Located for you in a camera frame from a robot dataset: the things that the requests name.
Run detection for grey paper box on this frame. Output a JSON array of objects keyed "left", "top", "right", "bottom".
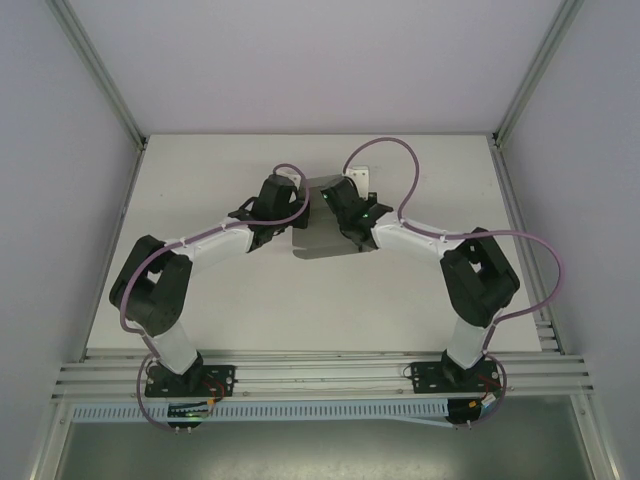
[{"left": 291, "top": 175, "right": 364, "bottom": 262}]

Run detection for aluminium frame leg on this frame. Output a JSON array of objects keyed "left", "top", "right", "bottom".
[
  {"left": 30, "top": 399, "right": 76, "bottom": 480},
  {"left": 569, "top": 394, "right": 620, "bottom": 480}
]

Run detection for black power connector block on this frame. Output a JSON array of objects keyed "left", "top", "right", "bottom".
[
  {"left": 447, "top": 398, "right": 494, "bottom": 430},
  {"left": 167, "top": 402, "right": 207, "bottom": 435}
]

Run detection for aluminium frame post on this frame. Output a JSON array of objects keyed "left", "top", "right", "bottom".
[
  {"left": 47, "top": 0, "right": 150, "bottom": 151},
  {"left": 492, "top": 0, "right": 586, "bottom": 147}
]

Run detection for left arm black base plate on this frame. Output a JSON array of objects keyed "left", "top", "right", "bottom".
[{"left": 144, "top": 364, "right": 237, "bottom": 399}]

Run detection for white slotted cable duct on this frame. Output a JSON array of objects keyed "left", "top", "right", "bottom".
[{"left": 72, "top": 397, "right": 484, "bottom": 427}]

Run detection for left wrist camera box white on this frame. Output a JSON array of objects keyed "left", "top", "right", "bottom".
[{"left": 274, "top": 167, "right": 303, "bottom": 190}]

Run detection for thin black wire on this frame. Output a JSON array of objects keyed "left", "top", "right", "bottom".
[{"left": 398, "top": 353, "right": 447, "bottom": 382}]

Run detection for red and black power wires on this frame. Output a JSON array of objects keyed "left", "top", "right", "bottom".
[
  {"left": 472, "top": 372, "right": 506, "bottom": 409},
  {"left": 202, "top": 377, "right": 229, "bottom": 409}
]

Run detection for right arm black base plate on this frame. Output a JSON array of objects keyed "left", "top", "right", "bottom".
[{"left": 409, "top": 360, "right": 501, "bottom": 396}]

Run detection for aluminium table side rail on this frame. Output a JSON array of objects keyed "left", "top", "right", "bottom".
[{"left": 79, "top": 139, "right": 149, "bottom": 364}]

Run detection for aluminium mounting rail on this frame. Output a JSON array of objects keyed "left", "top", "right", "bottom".
[{"left": 49, "top": 349, "right": 599, "bottom": 401}]

